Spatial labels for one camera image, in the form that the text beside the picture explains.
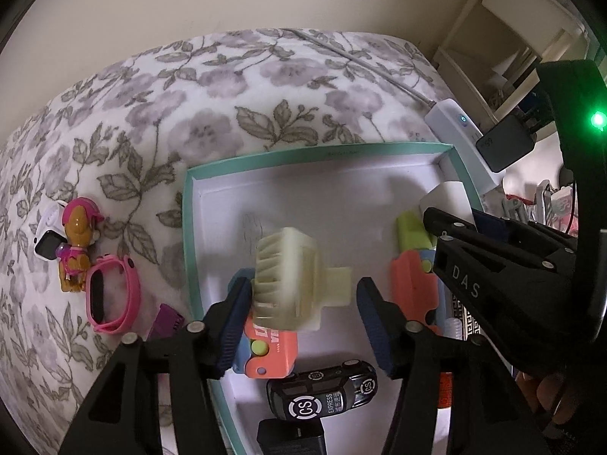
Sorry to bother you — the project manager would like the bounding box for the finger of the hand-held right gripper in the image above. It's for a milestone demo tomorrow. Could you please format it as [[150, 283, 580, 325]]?
[[473, 211, 578, 257], [422, 206, 571, 343]]

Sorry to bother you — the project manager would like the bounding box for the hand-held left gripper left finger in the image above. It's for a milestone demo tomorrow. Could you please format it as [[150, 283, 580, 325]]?
[[57, 277, 253, 455]]

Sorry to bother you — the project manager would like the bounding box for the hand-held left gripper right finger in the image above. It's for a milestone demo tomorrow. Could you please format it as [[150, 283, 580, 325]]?
[[357, 276, 553, 455]]

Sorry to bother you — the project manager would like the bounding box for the gold patterned box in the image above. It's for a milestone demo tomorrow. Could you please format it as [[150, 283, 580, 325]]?
[[443, 293, 481, 343]]

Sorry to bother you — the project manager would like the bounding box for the purple translucent lighter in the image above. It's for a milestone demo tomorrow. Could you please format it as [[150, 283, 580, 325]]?
[[146, 303, 187, 342]]

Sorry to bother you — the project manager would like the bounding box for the cream plastic toy part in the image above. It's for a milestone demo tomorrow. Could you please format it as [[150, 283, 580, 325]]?
[[250, 226, 354, 333]]

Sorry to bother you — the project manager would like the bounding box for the black toy car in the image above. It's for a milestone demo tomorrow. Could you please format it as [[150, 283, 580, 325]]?
[[265, 359, 379, 424]]

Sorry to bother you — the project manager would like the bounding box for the black power adapter block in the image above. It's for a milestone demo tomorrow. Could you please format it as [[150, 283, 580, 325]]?
[[256, 418, 328, 455]]

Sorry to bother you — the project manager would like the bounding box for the teal white box lid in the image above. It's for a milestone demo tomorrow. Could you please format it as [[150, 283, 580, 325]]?
[[182, 141, 485, 455]]

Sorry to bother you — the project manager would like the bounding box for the person's right hand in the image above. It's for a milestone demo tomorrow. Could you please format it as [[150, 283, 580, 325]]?
[[519, 372, 577, 430]]

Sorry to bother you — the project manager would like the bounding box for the orange blue toy gun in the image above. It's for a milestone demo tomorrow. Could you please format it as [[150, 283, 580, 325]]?
[[227, 268, 300, 380]]

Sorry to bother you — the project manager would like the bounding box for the red grey clutter pile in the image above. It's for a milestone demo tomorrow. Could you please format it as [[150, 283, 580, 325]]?
[[502, 179, 576, 232]]

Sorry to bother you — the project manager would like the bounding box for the orange green toy gun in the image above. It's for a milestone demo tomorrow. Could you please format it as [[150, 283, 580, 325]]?
[[389, 210, 445, 338]]

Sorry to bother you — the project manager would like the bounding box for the dark grey plugged adapter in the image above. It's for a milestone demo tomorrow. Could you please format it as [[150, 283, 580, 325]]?
[[475, 113, 537, 174]]

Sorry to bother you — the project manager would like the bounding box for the white power strip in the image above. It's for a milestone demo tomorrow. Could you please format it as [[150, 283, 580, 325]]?
[[424, 98, 506, 196]]

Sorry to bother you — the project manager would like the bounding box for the pink wrist watch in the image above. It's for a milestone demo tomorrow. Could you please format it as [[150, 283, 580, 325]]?
[[85, 253, 142, 336]]

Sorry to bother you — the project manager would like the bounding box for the pink brown puppy figure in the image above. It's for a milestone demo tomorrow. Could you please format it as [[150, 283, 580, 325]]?
[[56, 197, 105, 293]]

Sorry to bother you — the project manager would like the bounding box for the white shelf unit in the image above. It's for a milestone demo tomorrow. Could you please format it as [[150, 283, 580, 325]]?
[[433, 0, 591, 120]]

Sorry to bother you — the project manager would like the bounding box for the white smartwatch black screen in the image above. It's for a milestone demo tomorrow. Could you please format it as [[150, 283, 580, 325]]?
[[33, 202, 70, 259]]

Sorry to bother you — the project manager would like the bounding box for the floral blanket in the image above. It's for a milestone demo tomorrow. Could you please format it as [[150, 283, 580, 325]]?
[[0, 27, 456, 455]]

